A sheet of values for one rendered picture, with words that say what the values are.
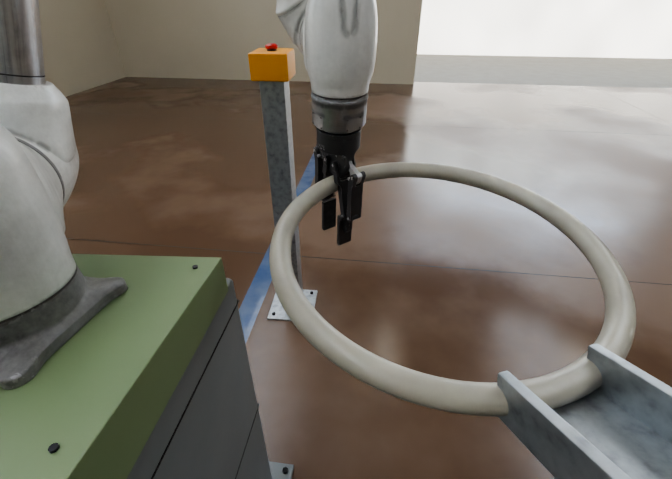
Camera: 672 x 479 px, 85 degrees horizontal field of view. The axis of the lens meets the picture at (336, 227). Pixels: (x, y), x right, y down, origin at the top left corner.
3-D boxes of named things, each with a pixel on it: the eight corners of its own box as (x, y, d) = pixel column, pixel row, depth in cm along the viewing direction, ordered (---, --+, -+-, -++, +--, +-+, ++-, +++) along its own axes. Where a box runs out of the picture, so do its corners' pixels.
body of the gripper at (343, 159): (306, 121, 63) (308, 169, 68) (333, 139, 57) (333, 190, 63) (343, 112, 66) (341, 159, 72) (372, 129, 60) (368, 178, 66)
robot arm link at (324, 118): (331, 104, 53) (330, 142, 57) (380, 94, 57) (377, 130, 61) (300, 87, 59) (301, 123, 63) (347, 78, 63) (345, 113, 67)
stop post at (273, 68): (317, 291, 180) (308, 44, 121) (311, 322, 163) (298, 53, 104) (277, 289, 181) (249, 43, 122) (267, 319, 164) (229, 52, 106)
